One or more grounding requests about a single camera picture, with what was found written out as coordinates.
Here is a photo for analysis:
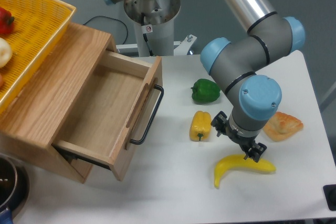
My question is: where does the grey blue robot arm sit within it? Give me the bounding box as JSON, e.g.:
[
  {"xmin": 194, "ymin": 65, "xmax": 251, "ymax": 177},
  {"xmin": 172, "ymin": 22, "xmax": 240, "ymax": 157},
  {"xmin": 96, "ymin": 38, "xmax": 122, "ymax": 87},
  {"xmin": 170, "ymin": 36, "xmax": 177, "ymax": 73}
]
[{"xmin": 104, "ymin": 0, "xmax": 306, "ymax": 162}]

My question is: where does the golden pastry turnover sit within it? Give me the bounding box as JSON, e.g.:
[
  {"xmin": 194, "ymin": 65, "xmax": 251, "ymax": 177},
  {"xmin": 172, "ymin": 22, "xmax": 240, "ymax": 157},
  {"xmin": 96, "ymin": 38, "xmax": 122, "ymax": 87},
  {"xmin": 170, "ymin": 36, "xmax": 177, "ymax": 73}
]
[{"xmin": 263, "ymin": 112, "xmax": 304, "ymax": 142}]

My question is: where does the black cable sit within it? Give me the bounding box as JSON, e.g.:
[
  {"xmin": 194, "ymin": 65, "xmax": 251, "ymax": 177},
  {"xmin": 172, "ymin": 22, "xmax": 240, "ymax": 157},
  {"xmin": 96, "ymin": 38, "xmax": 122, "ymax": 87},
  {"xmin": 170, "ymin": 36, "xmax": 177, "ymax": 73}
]
[{"xmin": 82, "ymin": 15, "xmax": 129, "ymax": 46}]

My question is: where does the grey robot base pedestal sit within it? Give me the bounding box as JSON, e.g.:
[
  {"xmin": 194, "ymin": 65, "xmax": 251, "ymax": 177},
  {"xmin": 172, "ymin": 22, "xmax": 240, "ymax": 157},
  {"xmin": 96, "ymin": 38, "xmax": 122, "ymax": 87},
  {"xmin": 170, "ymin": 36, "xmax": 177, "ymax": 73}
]
[{"xmin": 124, "ymin": 0, "xmax": 181, "ymax": 57}]

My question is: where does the black corner table fixture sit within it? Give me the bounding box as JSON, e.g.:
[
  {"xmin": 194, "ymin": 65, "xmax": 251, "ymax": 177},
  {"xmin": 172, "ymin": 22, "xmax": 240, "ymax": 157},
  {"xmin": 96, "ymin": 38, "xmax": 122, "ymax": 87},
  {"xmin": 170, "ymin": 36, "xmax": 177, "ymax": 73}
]
[{"xmin": 323, "ymin": 184, "xmax": 336, "ymax": 211}]

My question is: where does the yellow plastic basket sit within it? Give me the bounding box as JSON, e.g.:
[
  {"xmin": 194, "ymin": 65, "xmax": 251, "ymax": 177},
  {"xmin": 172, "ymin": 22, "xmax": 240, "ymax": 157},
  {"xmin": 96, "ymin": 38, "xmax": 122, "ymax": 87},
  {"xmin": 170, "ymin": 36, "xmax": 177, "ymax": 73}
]
[{"xmin": 1, "ymin": 0, "xmax": 76, "ymax": 111}]

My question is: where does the dark cooking pot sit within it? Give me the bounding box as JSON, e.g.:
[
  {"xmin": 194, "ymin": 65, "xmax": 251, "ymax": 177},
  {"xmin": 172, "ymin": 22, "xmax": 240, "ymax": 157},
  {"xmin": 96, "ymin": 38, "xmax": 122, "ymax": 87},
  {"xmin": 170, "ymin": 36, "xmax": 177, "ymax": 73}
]
[{"xmin": 1, "ymin": 155, "xmax": 30, "ymax": 223}]

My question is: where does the yellow bell pepper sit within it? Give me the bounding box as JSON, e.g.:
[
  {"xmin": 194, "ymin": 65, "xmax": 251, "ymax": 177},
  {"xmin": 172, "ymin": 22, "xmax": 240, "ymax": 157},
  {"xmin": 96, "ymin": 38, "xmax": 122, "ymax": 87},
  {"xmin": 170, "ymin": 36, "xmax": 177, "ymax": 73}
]
[{"xmin": 189, "ymin": 111, "xmax": 212, "ymax": 142}]

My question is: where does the wooden drawer cabinet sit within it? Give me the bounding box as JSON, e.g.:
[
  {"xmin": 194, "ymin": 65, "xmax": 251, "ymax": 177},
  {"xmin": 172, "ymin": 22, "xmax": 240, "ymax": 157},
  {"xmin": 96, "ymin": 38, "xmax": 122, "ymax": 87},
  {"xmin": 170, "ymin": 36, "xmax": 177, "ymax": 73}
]
[{"xmin": 1, "ymin": 23, "xmax": 115, "ymax": 183}]

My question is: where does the green bell pepper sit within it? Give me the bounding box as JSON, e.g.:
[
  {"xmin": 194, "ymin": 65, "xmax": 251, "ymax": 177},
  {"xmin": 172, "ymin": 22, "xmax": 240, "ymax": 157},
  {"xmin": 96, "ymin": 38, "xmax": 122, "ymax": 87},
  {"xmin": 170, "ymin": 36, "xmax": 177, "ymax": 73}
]
[{"xmin": 191, "ymin": 79, "xmax": 221, "ymax": 104}]

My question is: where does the yellow banana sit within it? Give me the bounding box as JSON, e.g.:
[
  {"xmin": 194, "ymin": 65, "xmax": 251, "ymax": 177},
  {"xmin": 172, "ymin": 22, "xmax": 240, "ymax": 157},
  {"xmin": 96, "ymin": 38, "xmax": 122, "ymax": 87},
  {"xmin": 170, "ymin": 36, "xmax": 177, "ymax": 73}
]
[{"xmin": 214, "ymin": 154, "xmax": 276, "ymax": 189}]

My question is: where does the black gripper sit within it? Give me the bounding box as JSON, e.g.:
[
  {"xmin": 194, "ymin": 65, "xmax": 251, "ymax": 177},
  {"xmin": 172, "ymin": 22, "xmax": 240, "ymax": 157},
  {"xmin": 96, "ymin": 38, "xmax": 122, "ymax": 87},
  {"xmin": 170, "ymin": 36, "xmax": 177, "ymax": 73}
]
[{"xmin": 211, "ymin": 111, "xmax": 267, "ymax": 163}]

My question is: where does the white onion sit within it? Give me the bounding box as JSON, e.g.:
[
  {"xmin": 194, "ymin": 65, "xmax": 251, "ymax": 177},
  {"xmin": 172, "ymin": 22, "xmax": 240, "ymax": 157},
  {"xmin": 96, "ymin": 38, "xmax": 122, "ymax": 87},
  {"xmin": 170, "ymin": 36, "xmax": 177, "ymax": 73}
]
[{"xmin": 0, "ymin": 38, "xmax": 13, "ymax": 68}]

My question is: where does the black drawer handle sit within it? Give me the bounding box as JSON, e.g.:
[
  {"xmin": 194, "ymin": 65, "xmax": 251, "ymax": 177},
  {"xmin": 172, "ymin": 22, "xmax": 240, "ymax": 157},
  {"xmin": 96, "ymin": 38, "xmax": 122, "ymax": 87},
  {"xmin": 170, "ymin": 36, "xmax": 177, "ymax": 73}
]
[{"xmin": 129, "ymin": 84, "xmax": 164, "ymax": 145}]

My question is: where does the open wooden drawer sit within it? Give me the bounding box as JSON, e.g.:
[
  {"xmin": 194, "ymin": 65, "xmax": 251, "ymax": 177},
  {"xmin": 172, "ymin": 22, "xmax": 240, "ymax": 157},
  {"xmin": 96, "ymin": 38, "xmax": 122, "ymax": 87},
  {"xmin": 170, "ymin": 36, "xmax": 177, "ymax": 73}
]
[{"xmin": 53, "ymin": 51, "xmax": 162, "ymax": 180}]

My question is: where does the red bell pepper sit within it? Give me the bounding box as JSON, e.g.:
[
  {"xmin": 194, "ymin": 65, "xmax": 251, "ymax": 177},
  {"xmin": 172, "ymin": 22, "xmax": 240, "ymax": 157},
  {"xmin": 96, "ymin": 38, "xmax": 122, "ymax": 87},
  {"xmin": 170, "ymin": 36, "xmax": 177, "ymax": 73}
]
[{"xmin": 0, "ymin": 7, "xmax": 15, "ymax": 34}]

